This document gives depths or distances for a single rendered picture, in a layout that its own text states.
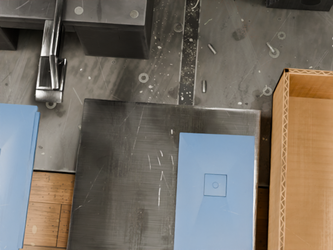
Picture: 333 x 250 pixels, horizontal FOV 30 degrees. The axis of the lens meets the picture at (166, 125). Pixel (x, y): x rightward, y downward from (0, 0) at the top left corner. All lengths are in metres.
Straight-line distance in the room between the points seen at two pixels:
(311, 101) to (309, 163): 0.06
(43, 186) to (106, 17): 0.17
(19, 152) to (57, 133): 0.11
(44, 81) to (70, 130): 0.09
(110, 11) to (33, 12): 0.07
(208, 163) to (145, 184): 0.06
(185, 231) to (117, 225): 0.06
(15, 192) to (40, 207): 0.10
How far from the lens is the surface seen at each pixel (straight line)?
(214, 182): 0.57
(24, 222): 0.51
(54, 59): 0.54
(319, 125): 0.62
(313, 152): 0.61
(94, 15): 0.56
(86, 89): 0.63
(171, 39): 0.64
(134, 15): 0.56
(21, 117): 0.52
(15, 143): 0.52
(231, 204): 0.57
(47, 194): 0.61
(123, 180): 0.58
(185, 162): 0.58
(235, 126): 0.59
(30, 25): 0.59
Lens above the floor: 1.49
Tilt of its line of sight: 75 degrees down
